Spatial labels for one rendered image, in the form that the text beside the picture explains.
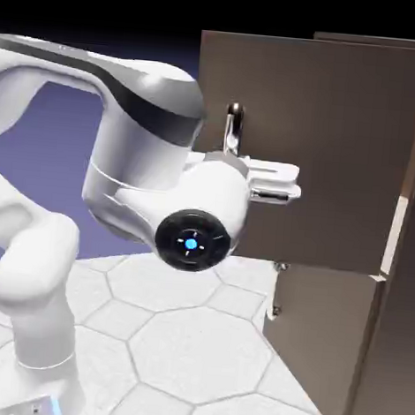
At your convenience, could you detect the curved metal handle, silver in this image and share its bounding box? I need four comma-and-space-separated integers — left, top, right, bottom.
265, 261, 291, 322

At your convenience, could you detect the brown wooden cabinet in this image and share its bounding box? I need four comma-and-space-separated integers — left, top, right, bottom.
255, 27, 415, 415

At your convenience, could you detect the brown cabinet door, large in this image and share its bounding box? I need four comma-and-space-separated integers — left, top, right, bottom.
181, 29, 415, 281

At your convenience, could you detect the brown cabinet door, small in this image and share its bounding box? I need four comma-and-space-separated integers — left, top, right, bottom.
255, 260, 388, 415

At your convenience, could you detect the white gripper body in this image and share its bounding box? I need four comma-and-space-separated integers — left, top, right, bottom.
244, 157, 306, 207

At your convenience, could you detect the curved metal handle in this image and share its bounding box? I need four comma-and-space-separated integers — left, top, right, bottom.
265, 261, 291, 322
221, 101, 247, 159

